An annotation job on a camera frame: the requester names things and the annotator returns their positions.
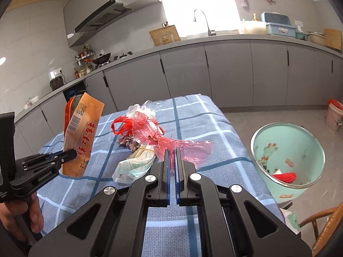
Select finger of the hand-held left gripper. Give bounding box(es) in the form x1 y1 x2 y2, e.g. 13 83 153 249
48 149 78 165

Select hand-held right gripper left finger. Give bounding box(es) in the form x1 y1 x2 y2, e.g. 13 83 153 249
28 149 171 257

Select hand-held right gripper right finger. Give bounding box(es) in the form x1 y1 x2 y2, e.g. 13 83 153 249
174 147 313 257

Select orange snack packet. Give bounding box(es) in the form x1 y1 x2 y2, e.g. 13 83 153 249
62 92 105 178

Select red plastic bag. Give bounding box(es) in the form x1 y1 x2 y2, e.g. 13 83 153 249
111 112 215 170

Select red foam net sleeve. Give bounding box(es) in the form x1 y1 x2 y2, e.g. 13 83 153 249
273 172 297 185

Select green giraffe print basin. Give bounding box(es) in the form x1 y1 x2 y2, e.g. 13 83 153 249
250 123 325 206

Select person's left hand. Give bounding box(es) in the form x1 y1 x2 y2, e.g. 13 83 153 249
0 193 45 247

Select crumpled white plastic wrapper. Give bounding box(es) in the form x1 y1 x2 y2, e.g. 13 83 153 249
112 147 156 184

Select blue checked tablecloth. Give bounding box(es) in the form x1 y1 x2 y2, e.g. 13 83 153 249
38 94 284 257

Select white dishes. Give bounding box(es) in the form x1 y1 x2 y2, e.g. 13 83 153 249
25 96 40 109

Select dark brown pot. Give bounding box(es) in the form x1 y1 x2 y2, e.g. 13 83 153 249
50 76 65 91

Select clear plastic bag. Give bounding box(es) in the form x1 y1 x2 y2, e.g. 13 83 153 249
127 100 162 125

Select steel spice rack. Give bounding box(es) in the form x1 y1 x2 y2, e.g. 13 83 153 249
74 45 94 66

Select black wok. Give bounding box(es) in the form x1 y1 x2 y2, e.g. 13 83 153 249
85 53 111 65

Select gas stove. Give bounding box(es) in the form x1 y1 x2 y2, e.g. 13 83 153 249
94 51 134 69

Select white printed plastic bag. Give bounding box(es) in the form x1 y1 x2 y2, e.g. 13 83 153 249
281 209 302 235

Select grey base cabinets with counter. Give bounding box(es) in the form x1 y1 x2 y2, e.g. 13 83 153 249
13 33 343 150

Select black range hood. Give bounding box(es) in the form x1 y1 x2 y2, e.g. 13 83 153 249
74 0 133 33

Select wide wooden cutting board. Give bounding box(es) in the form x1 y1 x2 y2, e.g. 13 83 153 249
149 25 181 47

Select wicker chair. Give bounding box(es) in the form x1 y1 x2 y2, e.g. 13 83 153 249
279 202 343 257

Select steel gooseneck faucet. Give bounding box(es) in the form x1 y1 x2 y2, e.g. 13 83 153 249
193 9 216 36

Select pink bucket with red liner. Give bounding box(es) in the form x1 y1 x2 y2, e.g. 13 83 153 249
325 99 343 133

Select white plastic container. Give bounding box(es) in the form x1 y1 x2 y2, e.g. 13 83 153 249
238 21 267 35

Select blue dish drainer box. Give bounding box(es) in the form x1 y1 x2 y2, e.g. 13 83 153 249
261 12 297 36

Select metal colander bowl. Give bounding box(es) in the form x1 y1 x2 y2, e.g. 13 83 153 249
307 31 326 43

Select small wooden cutting board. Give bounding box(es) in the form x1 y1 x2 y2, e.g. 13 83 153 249
323 28 343 50

